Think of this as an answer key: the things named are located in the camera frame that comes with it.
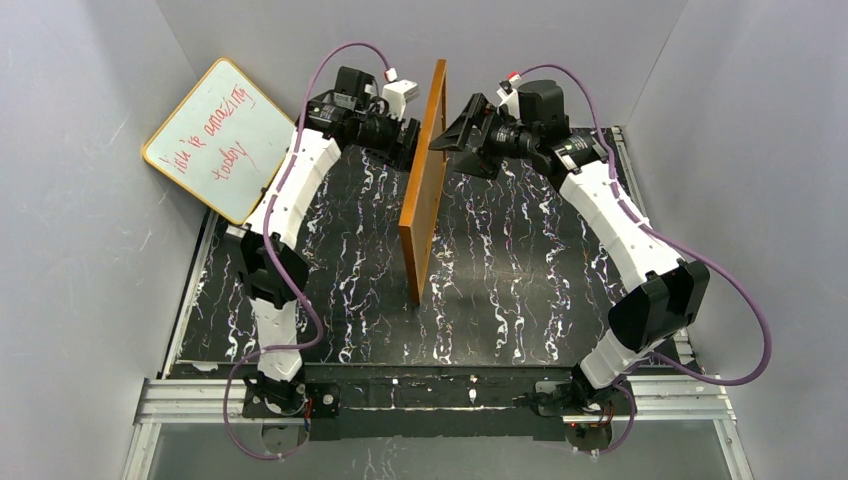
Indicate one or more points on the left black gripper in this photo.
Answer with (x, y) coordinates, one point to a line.
(404, 142)

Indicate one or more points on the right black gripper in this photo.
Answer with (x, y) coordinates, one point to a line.
(477, 134)

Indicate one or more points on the orange wooden picture frame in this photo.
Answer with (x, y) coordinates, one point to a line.
(424, 189)

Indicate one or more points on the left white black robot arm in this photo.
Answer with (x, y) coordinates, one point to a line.
(357, 112)

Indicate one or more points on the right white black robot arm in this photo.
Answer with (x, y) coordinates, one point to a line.
(663, 290)

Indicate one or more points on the whiteboard with red writing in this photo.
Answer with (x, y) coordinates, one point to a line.
(223, 143)

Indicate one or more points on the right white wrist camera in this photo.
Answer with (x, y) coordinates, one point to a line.
(508, 95)

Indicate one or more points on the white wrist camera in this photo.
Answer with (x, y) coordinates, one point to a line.
(398, 93)
(508, 95)

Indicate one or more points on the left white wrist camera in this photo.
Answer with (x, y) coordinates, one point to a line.
(398, 93)

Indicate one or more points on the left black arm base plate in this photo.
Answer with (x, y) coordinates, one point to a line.
(291, 400)

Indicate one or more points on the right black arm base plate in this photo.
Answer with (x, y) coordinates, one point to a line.
(549, 398)

